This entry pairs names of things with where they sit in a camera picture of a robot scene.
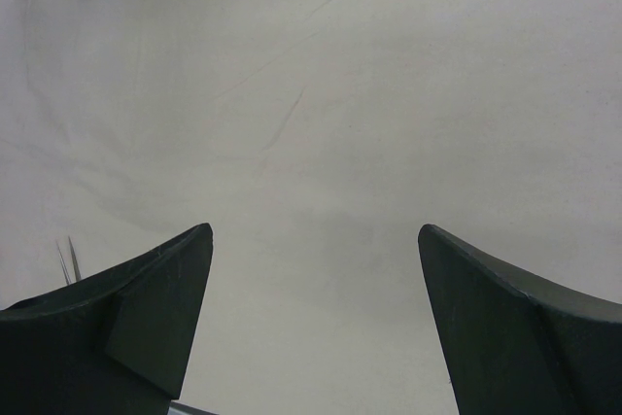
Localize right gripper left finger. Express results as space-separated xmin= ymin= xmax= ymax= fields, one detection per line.
xmin=1 ymin=223 xmax=214 ymax=414

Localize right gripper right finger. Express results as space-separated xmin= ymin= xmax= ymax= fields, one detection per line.
xmin=418 ymin=225 xmax=621 ymax=414

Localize steel tweezers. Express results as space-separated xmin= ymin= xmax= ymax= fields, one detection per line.
xmin=54 ymin=234 xmax=83 ymax=286

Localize beige cloth wrap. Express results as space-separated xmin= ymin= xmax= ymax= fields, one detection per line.
xmin=1 ymin=0 xmax=621 ymax=414

